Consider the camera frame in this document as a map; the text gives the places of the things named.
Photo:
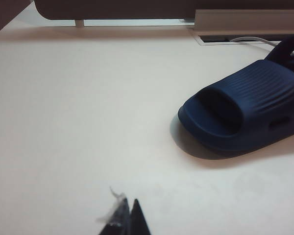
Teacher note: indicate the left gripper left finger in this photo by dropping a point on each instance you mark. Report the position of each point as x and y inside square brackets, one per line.
[120, 220]

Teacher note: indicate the blue rubber slide slipper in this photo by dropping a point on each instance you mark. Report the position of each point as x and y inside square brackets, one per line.
[235, 127]
[279, 52]

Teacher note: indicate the brown desk partition panel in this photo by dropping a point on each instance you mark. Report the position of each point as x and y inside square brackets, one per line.
[112, 9]

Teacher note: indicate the white partition foot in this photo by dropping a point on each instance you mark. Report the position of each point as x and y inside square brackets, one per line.
[79, 23]

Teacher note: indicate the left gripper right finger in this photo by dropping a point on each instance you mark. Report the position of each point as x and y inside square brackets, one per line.
[138, 220]

